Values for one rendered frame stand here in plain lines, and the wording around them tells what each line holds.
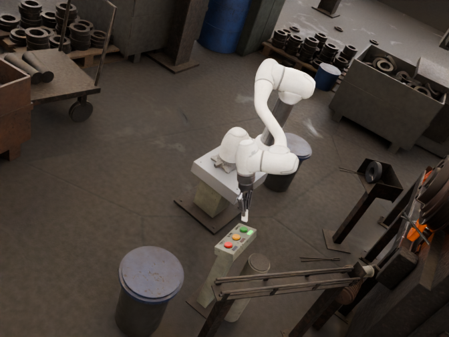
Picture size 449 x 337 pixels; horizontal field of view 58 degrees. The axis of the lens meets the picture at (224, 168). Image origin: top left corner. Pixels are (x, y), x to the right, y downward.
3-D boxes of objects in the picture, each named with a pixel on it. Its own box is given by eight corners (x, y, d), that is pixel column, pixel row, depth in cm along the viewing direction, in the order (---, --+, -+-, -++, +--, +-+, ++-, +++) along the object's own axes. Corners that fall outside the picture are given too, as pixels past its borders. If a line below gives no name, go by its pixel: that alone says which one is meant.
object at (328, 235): (343, 229, 331) (391, 164, 286) (351, 255, 310) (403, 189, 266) (320, 224, 327) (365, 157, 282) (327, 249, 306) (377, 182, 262)
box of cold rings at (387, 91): (413, 132, 514) (452, 79, 466) (403, 160, 451) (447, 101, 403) (341, 94, 538) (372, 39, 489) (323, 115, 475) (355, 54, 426)
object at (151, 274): (178, 315, 230) (197, 271, 204) (139, 356, 206) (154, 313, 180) (137, 279, 239) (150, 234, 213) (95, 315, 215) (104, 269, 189)
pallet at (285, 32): (349, 76, 595) (364, 49, 568) (335, 93, 534) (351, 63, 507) (279, 40, 621) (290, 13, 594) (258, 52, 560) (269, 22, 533)
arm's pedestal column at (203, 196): (173, 201, 296) (182, 170, 277) (206, 180, 325) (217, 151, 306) (213, 235, 283) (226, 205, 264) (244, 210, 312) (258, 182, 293)
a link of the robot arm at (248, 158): (232, 174, 190) (260, 177, 187) (233, 144, 183) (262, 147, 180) (238, 164, 200) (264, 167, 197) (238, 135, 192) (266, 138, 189)
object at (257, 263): (242, 313, 244) (274, 262, 212) (232, 326, 235) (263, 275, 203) (227, 300, 247) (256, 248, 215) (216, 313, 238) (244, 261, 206)
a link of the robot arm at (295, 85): (246, 148, 278) (276, 157, 280) (243, 165, 268) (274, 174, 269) (284, 59, 219) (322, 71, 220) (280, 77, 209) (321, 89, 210)
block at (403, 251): (395, 283, 221) (421, 257, 207) (391, 292, 215) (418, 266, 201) (377, 271, 224) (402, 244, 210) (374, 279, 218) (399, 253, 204)
